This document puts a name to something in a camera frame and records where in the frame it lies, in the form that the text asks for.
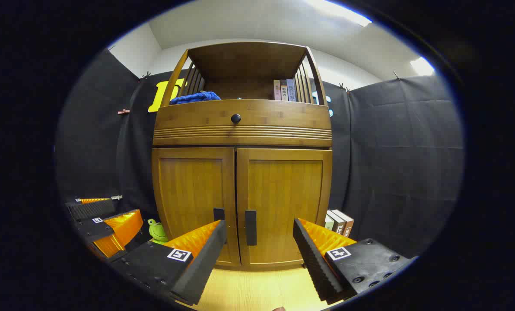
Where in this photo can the brown spine book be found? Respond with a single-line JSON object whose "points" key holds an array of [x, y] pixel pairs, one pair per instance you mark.
{"points": [[347, 222]]}

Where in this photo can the wooden ribbed drawer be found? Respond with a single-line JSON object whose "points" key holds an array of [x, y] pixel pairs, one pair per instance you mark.
{"points": [[274, 121]]}

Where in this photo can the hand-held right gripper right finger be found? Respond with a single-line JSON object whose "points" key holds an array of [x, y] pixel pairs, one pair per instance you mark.
{"points": [[311, 259]]}

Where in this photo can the ceiling light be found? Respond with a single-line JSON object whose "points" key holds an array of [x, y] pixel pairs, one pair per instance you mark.
{"points": [[421, 65]]}

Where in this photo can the white spine book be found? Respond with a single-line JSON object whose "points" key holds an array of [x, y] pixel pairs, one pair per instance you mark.
{"points": [[329, 222]]}

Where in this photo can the green toy frog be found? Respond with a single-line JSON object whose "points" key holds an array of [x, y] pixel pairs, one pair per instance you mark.
{"points": [[157, 231]]}

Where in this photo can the beige book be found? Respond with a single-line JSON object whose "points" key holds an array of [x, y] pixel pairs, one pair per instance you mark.
{"points": [[277, 90]]}

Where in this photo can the wooden double-door shoe cabinet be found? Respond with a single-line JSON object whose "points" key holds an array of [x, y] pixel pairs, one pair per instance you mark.
{"points": [[279, 125]]}

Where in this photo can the wooden shoe cabinet door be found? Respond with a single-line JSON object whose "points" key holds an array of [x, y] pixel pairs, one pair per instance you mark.
{"points": [[285, 194], [190, 190]]}

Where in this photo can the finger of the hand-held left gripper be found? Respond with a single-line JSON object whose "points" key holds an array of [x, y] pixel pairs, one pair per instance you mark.
{"points": [[93, 209], [121, 229]]}

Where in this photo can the blue cloth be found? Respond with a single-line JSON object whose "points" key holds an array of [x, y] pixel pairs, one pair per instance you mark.
{"points": [[195, 98]]}

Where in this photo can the grey book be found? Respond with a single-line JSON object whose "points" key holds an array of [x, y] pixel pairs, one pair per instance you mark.
{"points": [[291, 90]]}

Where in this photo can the dark brown book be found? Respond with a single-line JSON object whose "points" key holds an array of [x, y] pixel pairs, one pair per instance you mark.
{"points": [[284, 90]]}

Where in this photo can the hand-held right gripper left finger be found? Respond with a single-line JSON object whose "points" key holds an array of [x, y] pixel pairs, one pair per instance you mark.
{"points": [[205, 263]]}

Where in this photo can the black round drawer knob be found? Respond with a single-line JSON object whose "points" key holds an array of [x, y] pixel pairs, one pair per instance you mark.
{"points": [[236, 118]]}

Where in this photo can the dark spine book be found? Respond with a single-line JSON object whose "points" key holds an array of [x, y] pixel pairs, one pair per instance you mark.
{"points": [[338, 222]]}

